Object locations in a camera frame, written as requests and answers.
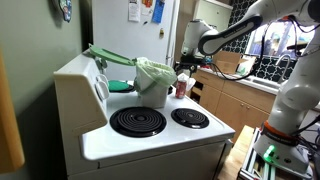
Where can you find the wooden kitchen counter cabinet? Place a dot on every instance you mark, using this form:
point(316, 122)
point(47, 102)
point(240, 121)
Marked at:
point(233, 106)

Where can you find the orange printed paper note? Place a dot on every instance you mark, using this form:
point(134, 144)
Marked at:
point(147, 6)

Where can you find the yellow wooden panel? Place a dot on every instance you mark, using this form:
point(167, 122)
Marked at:
point(10, 133)

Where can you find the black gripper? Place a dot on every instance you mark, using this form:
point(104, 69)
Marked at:
point(191, 60)

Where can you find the light wooden robot table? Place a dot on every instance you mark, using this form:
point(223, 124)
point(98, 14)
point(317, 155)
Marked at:
point(236, 156)

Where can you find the red soda can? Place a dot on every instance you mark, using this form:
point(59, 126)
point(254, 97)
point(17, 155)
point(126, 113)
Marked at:
point(181, 91)

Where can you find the white refrigerator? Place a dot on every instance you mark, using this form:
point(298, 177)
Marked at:
point(116, 33)

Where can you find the small brass fridge magnet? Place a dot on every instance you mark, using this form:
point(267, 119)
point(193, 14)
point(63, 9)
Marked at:
point(161, 33)

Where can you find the small black coil burner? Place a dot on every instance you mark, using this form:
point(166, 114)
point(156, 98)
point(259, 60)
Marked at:
point(190, 118)

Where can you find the white paper sheet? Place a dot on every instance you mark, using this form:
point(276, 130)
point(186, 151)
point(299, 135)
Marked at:
point(134, 11)

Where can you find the white stove knob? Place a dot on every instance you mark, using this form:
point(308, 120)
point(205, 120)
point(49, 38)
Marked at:
point(101, 90)
point(102, 79)

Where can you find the chrome kitchen faucet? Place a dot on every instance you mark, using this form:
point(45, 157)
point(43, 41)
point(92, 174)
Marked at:
point(283, 60)

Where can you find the kitchen window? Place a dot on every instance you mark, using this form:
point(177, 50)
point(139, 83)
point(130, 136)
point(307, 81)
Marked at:
point(270, 43)

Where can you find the aluminium profile frame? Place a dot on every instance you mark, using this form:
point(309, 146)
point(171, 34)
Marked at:
point(253, 166)

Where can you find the brown cardboard box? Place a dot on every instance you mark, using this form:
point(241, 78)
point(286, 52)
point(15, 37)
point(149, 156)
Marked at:
point(228, 61)

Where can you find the large black coil burner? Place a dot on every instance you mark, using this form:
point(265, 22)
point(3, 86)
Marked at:
point(170, 90)
point(138, 121)

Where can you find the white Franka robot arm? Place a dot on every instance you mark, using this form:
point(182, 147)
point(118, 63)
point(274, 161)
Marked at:
point(300, 93)

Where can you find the white trash bin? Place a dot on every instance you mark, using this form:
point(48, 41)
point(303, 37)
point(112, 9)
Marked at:
point(155, 98)

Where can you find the colourful round wall decoration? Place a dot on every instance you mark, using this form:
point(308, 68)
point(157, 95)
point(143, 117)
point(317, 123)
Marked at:
point(65, 9)

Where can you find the white electric stove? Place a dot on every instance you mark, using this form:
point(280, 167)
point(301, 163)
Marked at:
point(133, 146)

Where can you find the small blue object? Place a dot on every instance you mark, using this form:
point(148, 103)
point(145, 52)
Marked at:
point(208, 61)

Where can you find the blue paper note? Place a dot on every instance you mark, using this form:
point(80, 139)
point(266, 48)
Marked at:
point(158, 11)

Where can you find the white wall cabinet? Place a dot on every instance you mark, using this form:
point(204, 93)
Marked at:
point(213, 10)

